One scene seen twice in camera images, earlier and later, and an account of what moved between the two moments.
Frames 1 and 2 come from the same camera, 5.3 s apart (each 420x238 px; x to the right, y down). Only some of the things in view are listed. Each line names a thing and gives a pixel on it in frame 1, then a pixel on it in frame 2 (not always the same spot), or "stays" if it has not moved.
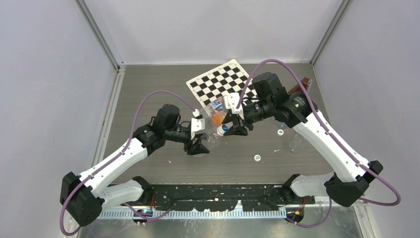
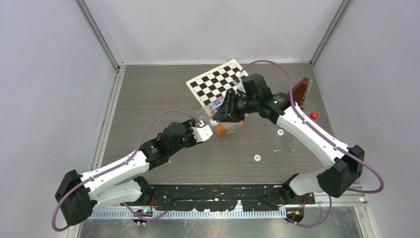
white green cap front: [257, 158] stays
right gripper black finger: [237, 130] → [224, 116]
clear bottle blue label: [216, 110] stays
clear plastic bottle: [212, 140] → [214, 123]
